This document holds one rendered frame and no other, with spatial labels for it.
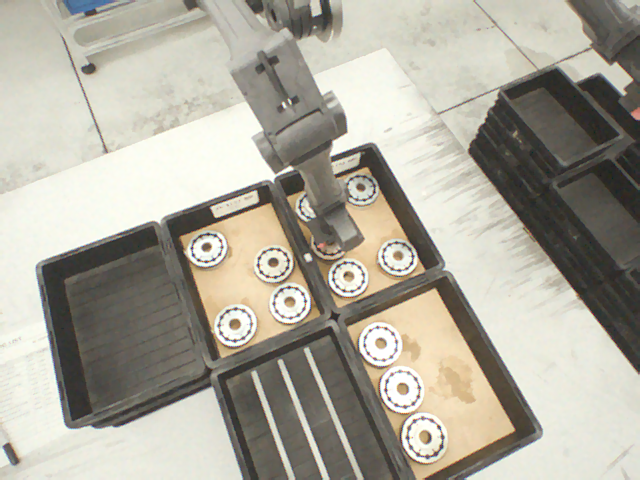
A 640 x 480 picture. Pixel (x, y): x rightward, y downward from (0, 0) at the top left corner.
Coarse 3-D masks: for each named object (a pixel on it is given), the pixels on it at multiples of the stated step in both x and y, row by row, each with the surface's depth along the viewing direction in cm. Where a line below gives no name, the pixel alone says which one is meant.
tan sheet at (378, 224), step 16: (384, 208) 120; (368, 224) 118; (384, 224) 118; (368, 240) 116; (384, 240) 116; (352, 256) 114; (368, 256) 114; (368, 272) 112; (416, 272) 113; (368, 288) 111; (336, 304) 109
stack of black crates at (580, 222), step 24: (600, 168) 175; (552, 192) 165; (576, 192) 175; (600, 192) 175; (624, 192) 170; (528, 216) 184; (552, 216) 171; (576, 216) 160; (600, 216) 171; (624, 216) 171; (552, 240) 178; (576, 240) 165; (600, 240) 155; (624, 240) 167; (576, 264) 172; (600, 264) 160; (624, 264) 154; (576, 288) 177
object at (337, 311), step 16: (368, 144) 116; (384, 160) 114; (288, 176) 112; (400, 192) 111; (288, 208) 109; (304, 240) 106; (432, 240) 105; (320, 272) 102; (432, 272) 102; (384, 288) 100; (352, 304) 99
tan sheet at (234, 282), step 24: (240, 216) 118; (264, 216) 118; (240, 240) 115; (264, 240) 115; (192, 264) 112; (240, 264) 113; (216, 288) 110; (240, 288) 110; (264, 288) 110; (216, 312) 108; (264, 312) 108; (312, 312) 108; (264, 336) 105
